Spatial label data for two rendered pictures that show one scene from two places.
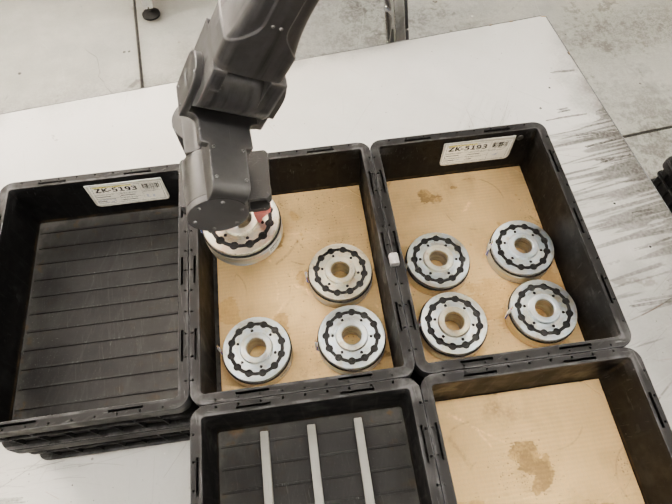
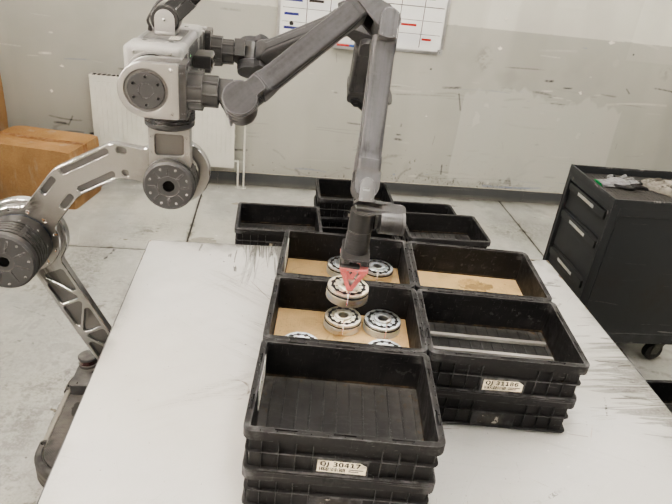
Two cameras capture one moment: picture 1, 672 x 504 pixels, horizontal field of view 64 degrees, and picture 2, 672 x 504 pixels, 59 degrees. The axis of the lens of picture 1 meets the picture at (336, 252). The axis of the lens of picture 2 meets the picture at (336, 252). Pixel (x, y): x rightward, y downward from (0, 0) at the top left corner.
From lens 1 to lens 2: 1.41 m
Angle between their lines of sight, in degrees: 64
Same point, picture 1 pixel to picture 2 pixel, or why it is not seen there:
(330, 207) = (291, 320)
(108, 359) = (377, 425)
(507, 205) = (311, 267)
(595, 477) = (448, 281)
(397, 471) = (446, 328)
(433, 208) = not seen: hidden behind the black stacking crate
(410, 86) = (173, 299)
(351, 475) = (449, 341)
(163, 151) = (157, 434)
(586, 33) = not seen: hidden behind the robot
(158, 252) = (300, 396)
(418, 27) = not seen: outside the picture
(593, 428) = (428, 276)
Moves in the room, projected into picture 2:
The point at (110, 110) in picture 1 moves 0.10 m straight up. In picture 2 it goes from (76, 470) to (71, 437)
